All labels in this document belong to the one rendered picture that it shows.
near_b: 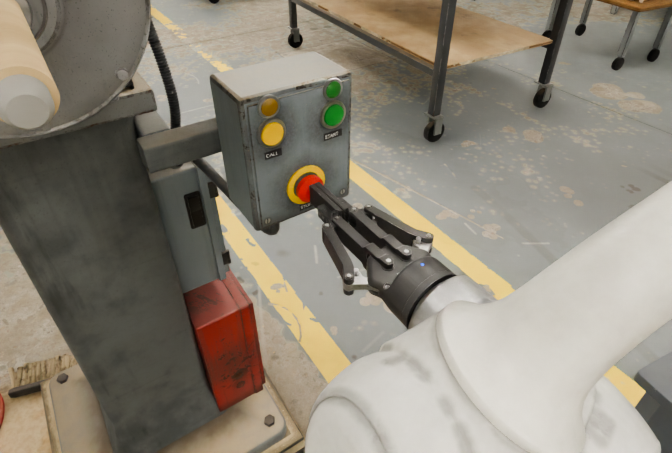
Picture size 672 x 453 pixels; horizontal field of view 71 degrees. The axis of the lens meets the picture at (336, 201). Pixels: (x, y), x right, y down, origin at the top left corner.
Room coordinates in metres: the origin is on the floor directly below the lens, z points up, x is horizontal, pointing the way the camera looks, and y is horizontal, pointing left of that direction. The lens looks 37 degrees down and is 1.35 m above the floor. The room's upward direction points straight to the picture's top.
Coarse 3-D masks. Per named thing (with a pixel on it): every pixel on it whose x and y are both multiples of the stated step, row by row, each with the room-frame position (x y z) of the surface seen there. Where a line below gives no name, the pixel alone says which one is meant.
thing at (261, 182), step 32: (256, 64) 0.60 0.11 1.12; (288, 64) 0.60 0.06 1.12; (320, 64) 0.60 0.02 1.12; (224, 96) 0.53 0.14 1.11; (256, 96) 0.51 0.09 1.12; (288, 96) 0.53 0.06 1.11; (320, 96) 0.55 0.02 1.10; (224, 128) 0.55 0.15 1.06; (256, 128) 0.50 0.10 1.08; (288, 128) 0.52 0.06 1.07; (320, 128) 0.55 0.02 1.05; (224, 160) 0.57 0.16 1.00; (256, 160) 0.50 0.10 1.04; (288, 160) 0.52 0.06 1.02; (320, 160) 0.55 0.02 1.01; (224, 192) 0.60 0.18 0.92; (256, 192) 0.50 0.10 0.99; (288, 192) 0.52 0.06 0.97; (256, 224) 0.50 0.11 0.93
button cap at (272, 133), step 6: (270, 126) 0.50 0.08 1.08; (276, 126) 0.51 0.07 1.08; (264, 132) 0.50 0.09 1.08; (270, 132) 0.50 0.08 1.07; (276, 132) 0.51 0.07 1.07; (282, 132) 0.51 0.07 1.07; (264, 138) 0.50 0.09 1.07; (270, 138) 0.50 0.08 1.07; (276, 138) 0.51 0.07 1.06; (270, 144) 0.50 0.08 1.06
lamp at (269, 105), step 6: (264, 96) 0.51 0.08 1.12; (270, 96) 0.51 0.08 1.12; (258, 102) 0.50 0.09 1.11; (264, 102) 0.50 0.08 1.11; (270, 102) 0.51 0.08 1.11; (276, 102) 0.51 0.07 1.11; (258, 108) 0.50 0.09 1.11; (264, 108) 0.50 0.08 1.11; (270, 108) 0.50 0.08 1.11; (276, 108) 0.51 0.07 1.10; (264, 114) 0.50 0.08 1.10; (270, 114) 0.51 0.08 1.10
